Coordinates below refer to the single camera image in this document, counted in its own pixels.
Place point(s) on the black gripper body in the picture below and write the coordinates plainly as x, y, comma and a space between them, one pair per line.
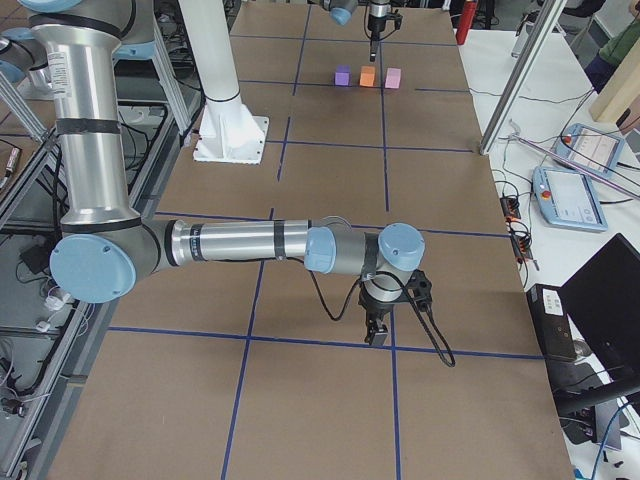
376, 22
375, 309

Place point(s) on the orange foam block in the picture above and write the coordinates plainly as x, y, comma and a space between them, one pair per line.
367, 77

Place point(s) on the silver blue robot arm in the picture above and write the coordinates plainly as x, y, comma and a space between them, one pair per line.
106, 247
378, 14

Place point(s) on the light pink foam block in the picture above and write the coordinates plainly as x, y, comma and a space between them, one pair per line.
393, 78

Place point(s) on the dark purple foam block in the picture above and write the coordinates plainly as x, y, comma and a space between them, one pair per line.
342, 75

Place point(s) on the red cylinder bottle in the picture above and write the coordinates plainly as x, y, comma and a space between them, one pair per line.
465, 21

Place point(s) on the orange black connector strip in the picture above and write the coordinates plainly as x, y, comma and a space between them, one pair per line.
519, 232

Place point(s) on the pink metal grabber stick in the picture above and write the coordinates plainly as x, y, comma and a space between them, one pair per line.
617, 182

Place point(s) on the black computer box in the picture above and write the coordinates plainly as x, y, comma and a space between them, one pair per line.
551, 323

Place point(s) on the near blue teach pendant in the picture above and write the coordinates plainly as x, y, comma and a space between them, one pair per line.
567, 199

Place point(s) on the blue teach pendant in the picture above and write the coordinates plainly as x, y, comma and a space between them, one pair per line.
567, 199
593, 149

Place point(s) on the seated person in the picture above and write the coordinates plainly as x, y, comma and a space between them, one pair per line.
609, 57

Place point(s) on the black monitor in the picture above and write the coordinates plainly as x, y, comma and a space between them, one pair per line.
602, 300

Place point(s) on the far blue teach pendant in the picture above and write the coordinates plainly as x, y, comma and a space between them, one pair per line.
593, 149

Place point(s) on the wooden board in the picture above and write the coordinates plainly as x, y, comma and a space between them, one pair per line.
620, 91

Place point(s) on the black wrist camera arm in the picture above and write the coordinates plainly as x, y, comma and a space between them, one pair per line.
420, 288
397, 19

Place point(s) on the white pedestal column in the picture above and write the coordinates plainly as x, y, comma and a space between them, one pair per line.
228, 131

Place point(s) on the aluminium frame post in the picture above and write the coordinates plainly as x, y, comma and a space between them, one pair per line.
543, 27

